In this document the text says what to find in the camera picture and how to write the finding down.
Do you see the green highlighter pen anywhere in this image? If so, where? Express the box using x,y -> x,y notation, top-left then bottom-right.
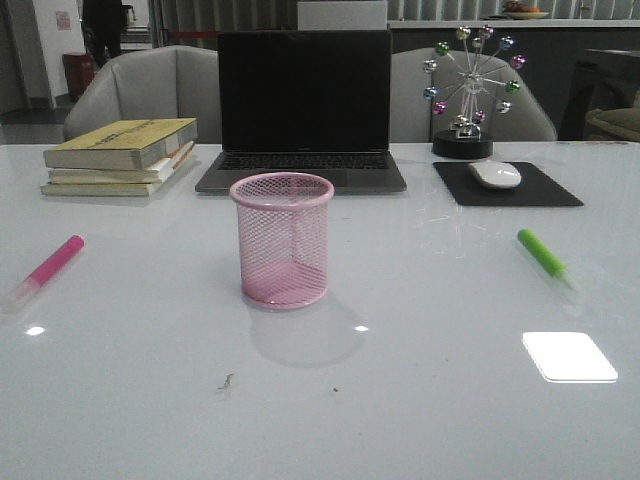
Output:
517,229 -> 580,293

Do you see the pink highlighter pen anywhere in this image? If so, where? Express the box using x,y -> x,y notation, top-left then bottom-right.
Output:
1,235 -> 85,314

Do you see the pink mesh pen holder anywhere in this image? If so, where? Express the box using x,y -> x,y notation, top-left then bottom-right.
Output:
229,172 -> 334,309

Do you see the grey open laptop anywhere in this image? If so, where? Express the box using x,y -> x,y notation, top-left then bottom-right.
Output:
195,30 -> 406,194

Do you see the middle cream book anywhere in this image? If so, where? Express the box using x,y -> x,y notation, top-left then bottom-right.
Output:
48,141 -> 195,184

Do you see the cream book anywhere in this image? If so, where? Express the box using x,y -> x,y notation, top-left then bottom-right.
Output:
48,141 -> 195,184
40,168 -> 180,197

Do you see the right grey armchair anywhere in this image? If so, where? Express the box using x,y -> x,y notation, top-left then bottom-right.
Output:
390,47 -> 557,143

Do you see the grey armchair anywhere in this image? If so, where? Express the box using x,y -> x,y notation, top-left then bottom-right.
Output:
63,45 -> 222,144
390,47 -> 557,143

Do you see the white computer mouse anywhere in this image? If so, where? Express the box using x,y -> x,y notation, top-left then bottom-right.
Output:
468,160 -> 522,189

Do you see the left grey armchair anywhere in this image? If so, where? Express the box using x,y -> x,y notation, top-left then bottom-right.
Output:
63,45 -> 222,144

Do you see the top yellow book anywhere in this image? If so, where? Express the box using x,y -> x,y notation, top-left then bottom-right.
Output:
43,118 -> 198,170

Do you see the ferris wheel desk toy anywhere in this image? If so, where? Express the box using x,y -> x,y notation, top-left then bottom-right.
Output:
423,24 -> 521,160

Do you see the black mouse pad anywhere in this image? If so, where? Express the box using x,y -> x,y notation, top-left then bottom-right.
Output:
433,162 -> 584,207

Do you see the bottom cream book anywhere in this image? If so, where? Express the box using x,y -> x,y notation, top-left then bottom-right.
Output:
40,168 -> 180,197

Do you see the red trash bin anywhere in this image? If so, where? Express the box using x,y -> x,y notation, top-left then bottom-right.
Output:
62,52 -> 95,102

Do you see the fruit bowl on counter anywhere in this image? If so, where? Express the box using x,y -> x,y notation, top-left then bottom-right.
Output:
502,0 -> 549,20

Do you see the person in dark clothes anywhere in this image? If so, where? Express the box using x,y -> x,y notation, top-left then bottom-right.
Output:
82,0 -> 127,68

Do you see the olive cushion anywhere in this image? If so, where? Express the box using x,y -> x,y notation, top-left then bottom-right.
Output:
584,108 -> 640,142

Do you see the dark side table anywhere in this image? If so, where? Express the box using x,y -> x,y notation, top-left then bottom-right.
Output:
558,49 -> 639,140

